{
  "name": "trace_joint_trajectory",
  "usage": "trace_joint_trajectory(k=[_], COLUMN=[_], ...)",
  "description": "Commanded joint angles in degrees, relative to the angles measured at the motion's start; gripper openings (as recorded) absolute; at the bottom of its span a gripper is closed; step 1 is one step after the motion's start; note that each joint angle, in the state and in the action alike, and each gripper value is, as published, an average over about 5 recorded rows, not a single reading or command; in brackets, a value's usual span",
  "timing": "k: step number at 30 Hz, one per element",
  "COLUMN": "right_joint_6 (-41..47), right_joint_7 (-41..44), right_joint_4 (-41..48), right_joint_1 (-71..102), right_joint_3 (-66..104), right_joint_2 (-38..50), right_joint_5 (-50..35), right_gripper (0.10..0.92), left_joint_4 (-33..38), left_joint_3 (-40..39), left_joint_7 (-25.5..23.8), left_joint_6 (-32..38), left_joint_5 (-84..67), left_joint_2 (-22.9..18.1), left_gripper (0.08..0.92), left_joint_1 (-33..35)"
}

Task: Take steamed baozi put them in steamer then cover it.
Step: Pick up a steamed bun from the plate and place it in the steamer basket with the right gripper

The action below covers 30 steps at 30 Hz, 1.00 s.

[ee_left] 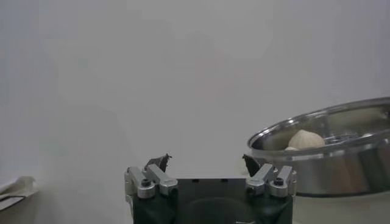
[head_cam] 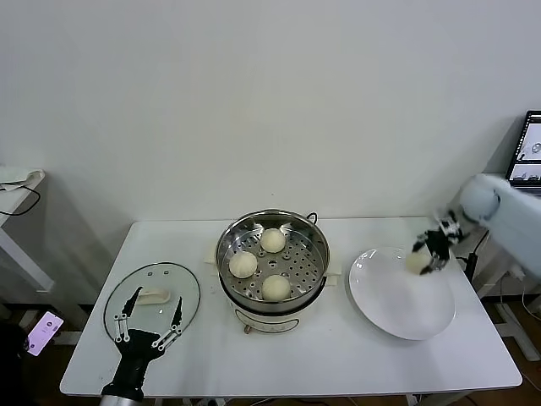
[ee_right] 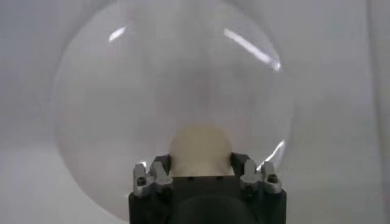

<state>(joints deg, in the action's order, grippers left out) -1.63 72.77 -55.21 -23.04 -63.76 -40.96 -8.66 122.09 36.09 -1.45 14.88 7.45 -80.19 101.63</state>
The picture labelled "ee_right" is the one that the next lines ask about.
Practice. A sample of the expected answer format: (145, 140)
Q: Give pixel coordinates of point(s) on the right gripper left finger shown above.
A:
(158, 179)

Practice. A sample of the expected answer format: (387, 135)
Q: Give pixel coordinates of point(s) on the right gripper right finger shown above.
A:
(253, 173)

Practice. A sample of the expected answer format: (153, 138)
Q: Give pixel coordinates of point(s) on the white steamed baozi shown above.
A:
(199, 149)

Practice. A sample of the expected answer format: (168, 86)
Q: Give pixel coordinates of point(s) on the white round plate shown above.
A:
(152, 76)

